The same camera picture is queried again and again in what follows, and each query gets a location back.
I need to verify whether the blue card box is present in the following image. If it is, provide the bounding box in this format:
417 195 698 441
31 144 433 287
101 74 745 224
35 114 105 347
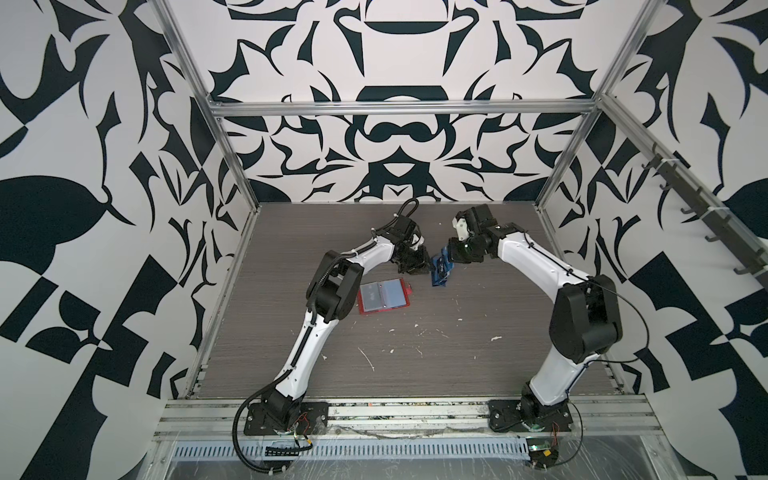
430 247 454 287

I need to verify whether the red leather card holder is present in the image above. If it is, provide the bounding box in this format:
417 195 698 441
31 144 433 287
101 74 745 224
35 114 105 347
357 278 412 315

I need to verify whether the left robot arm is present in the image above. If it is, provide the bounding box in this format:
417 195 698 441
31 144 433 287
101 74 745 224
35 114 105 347
259 215 429 422

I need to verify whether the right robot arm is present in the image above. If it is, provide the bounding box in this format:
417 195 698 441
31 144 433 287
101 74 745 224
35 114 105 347
447 205 623 418

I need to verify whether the small circuit board right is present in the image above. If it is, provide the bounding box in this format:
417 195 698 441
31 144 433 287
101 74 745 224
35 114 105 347
526 438 559 471

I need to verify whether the small circuit board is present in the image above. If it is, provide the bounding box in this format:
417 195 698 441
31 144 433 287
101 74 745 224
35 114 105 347
263 442 314 458
526 438 559 471

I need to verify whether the small circuit board left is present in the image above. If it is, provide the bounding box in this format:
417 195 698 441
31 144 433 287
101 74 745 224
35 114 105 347
263 442 314 458

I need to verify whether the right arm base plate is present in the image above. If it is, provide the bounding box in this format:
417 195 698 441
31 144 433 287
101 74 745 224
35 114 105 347
487 396 573 433

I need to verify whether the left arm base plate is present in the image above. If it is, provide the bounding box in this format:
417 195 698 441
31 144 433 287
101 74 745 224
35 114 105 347
242 402 330 436

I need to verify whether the black corrugated cable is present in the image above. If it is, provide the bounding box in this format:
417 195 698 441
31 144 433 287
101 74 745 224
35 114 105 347
231 383 295 475

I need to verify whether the wall hook rack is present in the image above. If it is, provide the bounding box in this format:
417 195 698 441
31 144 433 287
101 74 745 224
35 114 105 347
641 141 768 278

